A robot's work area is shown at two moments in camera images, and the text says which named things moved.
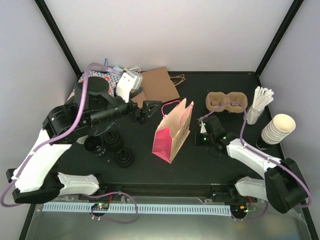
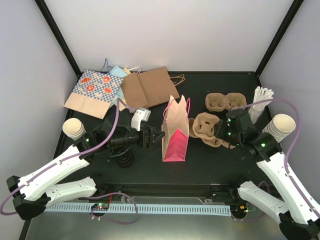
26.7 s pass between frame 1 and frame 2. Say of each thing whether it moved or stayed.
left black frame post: stayed
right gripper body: moved
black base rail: stayed
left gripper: moved
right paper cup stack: stayed
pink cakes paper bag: moved
